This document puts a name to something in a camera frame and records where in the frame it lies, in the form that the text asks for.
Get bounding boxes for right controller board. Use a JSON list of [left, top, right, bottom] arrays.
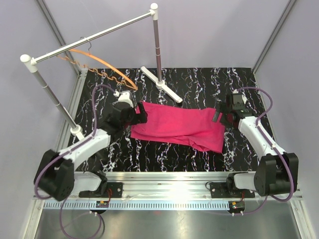
[[230, 200, 245, 210]]

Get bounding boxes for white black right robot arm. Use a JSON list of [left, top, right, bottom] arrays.
[[212, 93, 299, 202]]

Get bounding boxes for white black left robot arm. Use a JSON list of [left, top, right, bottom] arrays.
[[34, 102, 148, 201]]

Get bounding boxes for controller board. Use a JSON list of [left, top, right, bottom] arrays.
[[230, 200, 245, 210], [96, 200, 109, 208]]

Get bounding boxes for aluminium frame rail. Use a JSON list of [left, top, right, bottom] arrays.
[[32, 171, 304, 200]]

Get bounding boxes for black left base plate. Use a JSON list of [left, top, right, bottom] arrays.
[[79, 182, 124, 198]]

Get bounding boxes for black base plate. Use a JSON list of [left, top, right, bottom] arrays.
[[208, 182, 255, 199], [79, 182, 124, 198]]

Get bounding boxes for pink trousers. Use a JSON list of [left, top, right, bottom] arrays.
[[131, 102, 225, 153]]

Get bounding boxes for slotted white cable duct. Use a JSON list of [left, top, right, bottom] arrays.
[[43, 200, 229, 211]]

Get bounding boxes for silver white clothes rack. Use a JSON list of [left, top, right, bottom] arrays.
[[20, 3, 183, 140]]

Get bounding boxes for orange clothes hanger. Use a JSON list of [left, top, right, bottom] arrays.
[[57, 36, 139, 92]]

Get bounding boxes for left controller board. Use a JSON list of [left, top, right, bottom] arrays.
[[96, 200, 109, 208]]

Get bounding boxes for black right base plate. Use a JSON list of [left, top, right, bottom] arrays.
[[208, 182, 255, 199]]

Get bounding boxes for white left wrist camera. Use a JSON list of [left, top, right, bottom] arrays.
[[113, 91, 134, 108]]

